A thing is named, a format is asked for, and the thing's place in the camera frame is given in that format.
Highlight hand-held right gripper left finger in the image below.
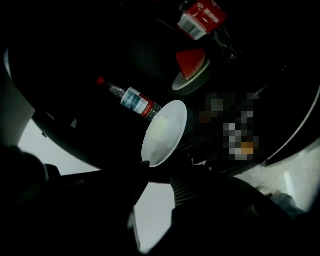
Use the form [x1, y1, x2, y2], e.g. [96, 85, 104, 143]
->
[48, 161, 151, 256]

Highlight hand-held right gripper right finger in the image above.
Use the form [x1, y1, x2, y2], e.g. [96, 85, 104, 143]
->
[149, 172, 320, 256]

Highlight white round plate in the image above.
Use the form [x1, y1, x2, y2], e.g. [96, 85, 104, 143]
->
[141, 99, 188, 168]

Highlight person's blue jeans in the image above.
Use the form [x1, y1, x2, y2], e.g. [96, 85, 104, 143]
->
[271, 193, 305, 220]

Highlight clear water bottle red cap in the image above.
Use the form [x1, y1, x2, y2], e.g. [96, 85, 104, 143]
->
[96, 75, 163, 123]

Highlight white dark-rimmed plate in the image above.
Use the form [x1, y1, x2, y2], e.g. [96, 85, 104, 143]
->
[171, 58, 216, 97]

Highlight red watermelon slice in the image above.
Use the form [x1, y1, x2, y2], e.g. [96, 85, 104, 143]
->
[175, 48, 207, 81]

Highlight dark soda bottle red label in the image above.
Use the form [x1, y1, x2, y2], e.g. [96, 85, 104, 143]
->
[176, 0, 242, 63]

